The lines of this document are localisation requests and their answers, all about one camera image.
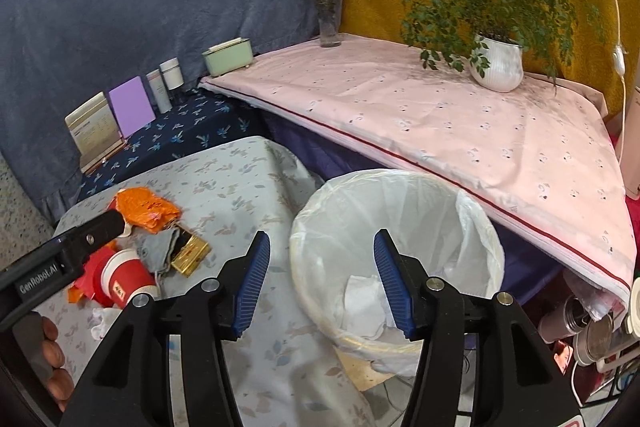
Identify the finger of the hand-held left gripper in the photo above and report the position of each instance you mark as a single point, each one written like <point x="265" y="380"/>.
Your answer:
<point x="92" y="237"/>

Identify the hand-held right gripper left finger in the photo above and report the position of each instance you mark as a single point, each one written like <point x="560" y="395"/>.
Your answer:
<point x="252" y="287"/>

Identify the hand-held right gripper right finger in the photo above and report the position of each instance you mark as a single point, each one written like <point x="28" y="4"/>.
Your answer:
<point x="392" y="287"/>

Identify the orange plastic bag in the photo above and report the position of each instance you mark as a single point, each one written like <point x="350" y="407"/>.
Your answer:
<point x="150" y="207"/>

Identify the white lined trash bin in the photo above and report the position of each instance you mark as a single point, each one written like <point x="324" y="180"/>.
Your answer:
<point x="425" y="207"/>

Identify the person's left hand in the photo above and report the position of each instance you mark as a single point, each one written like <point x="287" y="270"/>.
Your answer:
<point x="54" y="357"/>

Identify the large crumpled white tissue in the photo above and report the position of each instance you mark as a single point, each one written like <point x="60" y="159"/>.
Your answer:
<point x="365" y="302"/>

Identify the red and white slipper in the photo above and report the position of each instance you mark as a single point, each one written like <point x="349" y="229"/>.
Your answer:
<point x="125" y="277"/>

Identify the grey crumpled cloth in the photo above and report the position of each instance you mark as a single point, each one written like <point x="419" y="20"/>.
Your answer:
<point x="155" y="252"/>

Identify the gold and black box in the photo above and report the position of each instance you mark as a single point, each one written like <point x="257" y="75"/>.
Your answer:
<point x="190" y="257"/>

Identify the cardboard piece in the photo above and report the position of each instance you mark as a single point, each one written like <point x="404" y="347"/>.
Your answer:
<point x="362" y="369"/>

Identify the light grey floral tablecloth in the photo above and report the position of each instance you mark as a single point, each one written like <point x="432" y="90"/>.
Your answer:
<point x="235" y="187"/>

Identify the purple card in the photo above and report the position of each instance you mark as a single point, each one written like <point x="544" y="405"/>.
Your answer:
<point x="131" y="107"/>

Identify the navy floral cloth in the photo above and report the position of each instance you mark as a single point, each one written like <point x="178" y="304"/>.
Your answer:
<point x="200" y="122"/>

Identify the pink tablecloth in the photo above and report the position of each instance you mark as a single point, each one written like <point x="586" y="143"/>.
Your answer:
<point x="450" y="132"/>

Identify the white jar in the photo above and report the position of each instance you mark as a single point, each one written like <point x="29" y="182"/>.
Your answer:
<point x="171" y="74"/>

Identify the steel lidded cup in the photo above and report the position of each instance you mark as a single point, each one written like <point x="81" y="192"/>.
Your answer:
<point x="600" y="337"/>

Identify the pale green tissue box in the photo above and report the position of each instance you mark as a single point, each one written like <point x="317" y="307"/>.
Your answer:
<point x="225" y="57"/>

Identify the green plant in white pot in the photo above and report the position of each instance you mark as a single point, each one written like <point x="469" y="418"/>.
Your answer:
<point x="497" y="62"/>

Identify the glass vase with pink flowers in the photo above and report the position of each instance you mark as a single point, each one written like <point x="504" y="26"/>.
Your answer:
<point x="330" y="32"/>

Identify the mustard yellow cloth backdrop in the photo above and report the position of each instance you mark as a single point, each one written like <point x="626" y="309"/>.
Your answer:
<point x="380" y="7"/>

